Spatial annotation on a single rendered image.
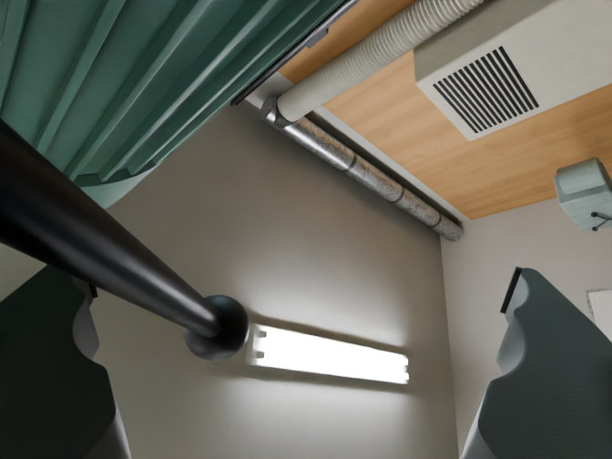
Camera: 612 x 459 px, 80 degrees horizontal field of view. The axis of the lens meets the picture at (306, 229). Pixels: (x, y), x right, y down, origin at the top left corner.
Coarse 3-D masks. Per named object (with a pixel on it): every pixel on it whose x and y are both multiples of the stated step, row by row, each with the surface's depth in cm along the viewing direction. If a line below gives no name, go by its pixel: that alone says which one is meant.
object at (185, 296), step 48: (0, 144) 4; (0, 192) 5; (48, 192) 5; (0, 240) 6; (48, 240) 6; (96, 240) 7; (144, 288) 9; (192, 288) 14; (192, 336) 18; (240, 336) 19
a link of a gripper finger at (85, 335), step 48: (48, 288) 9; (96, 288) 12; (0, 336) 8; (48, 336) 8; (96, 336) 9; (0, 384) 7; (48, 384) 7; (96, 384) 7; (0, 432) 6; (48, 432) 6; (96, 432) 6
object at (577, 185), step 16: (592, 160) 177; (560, 176) 184; (576, 176) 179; (592, 176) 175; (608, 176) 192; (560, 192) 194; (576, 192) 189; (592, 192) 184; (608, 192) 179; (576, 208) 195; (592, 208) 194; (608, 208) 192; (576, 224) 212; (592, 224) 210; (608, 224) 209
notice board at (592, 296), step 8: (608, 288) 239; (592, 296) 244; (600, 296) 241; (608, 296) 238; (592, 304) 243; (600, 304) 240; (608, 304) 237; (592, 312) 241; (600, 312) 238; (608, 312) 235; (592, 320) 240; (600, 320) 237; (608, 320) 234; (600, 328) 236; (608, 328) 233; (608, 336) 232
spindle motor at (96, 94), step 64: (0, 0) 9; (64, 0) 9; (128, 0) 9; (192, 0) 9; (256, 0) 10; (320, 0) 10; (0, 64) 10; (64, 64) 11; (128, 64) 11; (192, 64) 12; (256, 64) 14; (64, 128) 14; (128, 128) 15; (192, 128) 18
